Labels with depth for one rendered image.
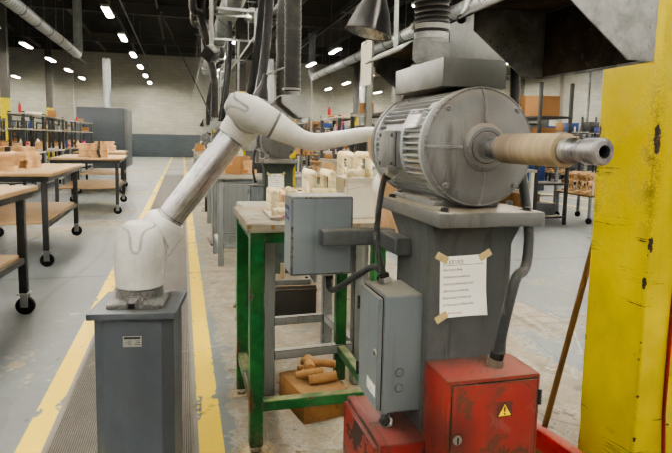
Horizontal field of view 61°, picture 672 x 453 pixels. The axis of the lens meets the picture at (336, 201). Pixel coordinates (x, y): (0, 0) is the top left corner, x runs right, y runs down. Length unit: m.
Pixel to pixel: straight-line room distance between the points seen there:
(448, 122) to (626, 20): 0.37
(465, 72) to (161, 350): 1.29
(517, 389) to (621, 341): 1.05
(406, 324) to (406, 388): 0.15
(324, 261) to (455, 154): 0.45
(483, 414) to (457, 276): 0.28
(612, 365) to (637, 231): 0.50
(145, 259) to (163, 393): 0.44
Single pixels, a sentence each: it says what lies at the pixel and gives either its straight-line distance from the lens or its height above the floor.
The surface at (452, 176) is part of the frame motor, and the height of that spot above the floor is 1.19.
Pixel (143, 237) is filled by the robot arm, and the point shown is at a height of 0.93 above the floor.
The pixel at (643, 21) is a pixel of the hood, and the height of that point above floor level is 1.46.
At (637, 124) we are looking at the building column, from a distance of 2.19.
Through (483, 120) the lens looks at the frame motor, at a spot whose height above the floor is 1.31.
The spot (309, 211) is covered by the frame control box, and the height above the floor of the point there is 1.08.
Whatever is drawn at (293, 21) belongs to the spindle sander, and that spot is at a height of 2.03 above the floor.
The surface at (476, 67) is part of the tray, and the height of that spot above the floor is 1.42.
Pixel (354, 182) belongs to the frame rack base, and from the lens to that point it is 2.39.
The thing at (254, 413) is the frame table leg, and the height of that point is 0.17.
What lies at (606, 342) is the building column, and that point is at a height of 0.55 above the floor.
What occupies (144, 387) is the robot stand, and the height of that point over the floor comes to 0.45.
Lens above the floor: 1.26
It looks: 6 degrees down
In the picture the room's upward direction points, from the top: 1 degrees clockwise
